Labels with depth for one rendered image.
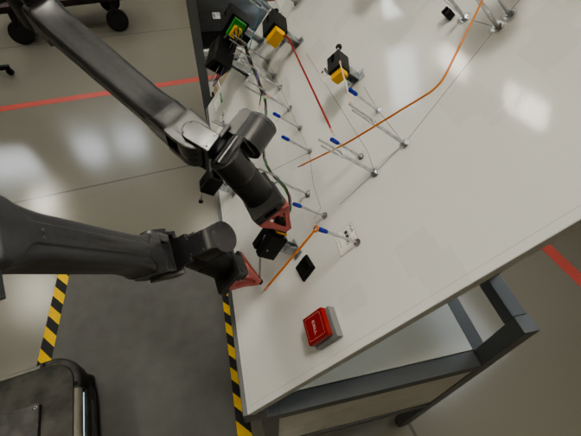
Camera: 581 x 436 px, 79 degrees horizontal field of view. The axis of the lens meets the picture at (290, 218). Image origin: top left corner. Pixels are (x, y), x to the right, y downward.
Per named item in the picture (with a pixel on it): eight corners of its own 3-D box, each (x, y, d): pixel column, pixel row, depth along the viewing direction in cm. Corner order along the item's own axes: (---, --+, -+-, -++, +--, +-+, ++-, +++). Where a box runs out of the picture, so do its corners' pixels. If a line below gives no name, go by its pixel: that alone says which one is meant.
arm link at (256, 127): (182, 157, 62) (176, 132, 54) (218, 111, 66) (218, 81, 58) (240, 192, 63) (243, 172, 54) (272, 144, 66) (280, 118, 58)
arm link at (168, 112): (21, 27, 64) (-17, -29, 54) (48, 10, 66) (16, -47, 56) (197, 177, 63) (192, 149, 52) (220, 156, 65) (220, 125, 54)
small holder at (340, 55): (360, 50, 78) (339, 31, 73) (365, 80, 74) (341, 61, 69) (345, 63, 81) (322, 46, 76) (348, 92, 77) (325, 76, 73)
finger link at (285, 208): (292, 206, 73) (269, 176, 67) (306, 226, 68) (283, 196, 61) (266, 225, 73) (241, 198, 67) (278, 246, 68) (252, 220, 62)
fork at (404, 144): (411, 144, 60) (356, 105, 52) (402, 150, 61) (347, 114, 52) (405, 137, 61) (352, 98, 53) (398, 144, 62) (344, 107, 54)
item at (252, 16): (199, 49, 140) (196, 31, 134) (194, 15, 162) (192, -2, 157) (280, 44, 145) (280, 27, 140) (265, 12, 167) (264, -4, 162)
